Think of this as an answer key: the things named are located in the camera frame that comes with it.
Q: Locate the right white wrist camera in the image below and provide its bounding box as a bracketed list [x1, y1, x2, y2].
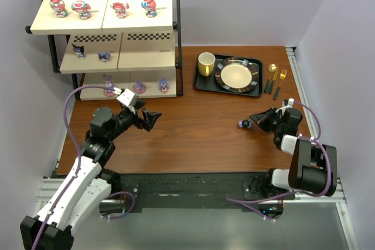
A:
[283, 98, 295, 108]

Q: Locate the pink bunny white bonnet toy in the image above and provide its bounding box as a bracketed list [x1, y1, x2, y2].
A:
[71, 1, 91, 20]

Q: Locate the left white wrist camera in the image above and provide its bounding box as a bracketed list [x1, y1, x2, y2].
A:
[113, 87, 138, 113]

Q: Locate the gold knife green handle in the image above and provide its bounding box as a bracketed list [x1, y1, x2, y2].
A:
[267, 66, 278, 94]

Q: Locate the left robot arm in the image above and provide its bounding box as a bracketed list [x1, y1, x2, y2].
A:
[20, 107, 162, 249]

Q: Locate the beige black three-tier shelf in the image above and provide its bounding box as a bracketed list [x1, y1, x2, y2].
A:
[25, 0, 183, 100]

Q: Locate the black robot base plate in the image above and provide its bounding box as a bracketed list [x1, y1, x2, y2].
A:
[86, 170, 295, 215]

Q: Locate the pink bunny blue skirt toy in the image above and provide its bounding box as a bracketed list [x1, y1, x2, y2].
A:
[141, 0, 158, 18]

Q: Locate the striped rim dinner plate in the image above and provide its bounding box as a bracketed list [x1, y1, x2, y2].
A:
[214, 57, 260, 94]

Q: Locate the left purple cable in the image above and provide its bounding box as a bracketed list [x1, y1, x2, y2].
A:
[30, 85, 136, 250]

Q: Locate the yellow ceramic mug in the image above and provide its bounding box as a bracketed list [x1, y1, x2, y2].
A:
[197, 52, 216, 77]

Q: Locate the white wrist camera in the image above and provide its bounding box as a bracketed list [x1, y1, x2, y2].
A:
[283, 98, 295, 108]
[113, 87, 138, 113]

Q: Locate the black plastic tray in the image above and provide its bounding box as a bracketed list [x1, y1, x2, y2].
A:
[193, 54, 263, 97]

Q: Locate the gold spoon green handle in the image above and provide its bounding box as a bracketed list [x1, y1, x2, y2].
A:
[264, 64, 277, 93]

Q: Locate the purple bunny holding cake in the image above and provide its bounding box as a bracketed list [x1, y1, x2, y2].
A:
[159, 77, 169, 94]

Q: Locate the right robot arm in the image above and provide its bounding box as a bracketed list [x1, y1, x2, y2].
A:
[250, 107, 337, 197]

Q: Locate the pink bunny green hat toy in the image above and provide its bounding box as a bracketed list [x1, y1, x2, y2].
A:
[49, 0, 69, 18]

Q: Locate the black imp purple toy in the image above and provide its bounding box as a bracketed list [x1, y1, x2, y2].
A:
[97, 52, 111, 63]

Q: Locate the pink bunny frilly dress toy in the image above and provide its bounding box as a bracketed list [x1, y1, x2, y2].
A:
[110, 2, 129, 19]

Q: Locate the purple bunny with pink bow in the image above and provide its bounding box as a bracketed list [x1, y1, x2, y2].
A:
[103, 74, 115, 97]

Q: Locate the gold fork green handle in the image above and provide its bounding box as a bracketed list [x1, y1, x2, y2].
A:
[273, 69, 288, 100]

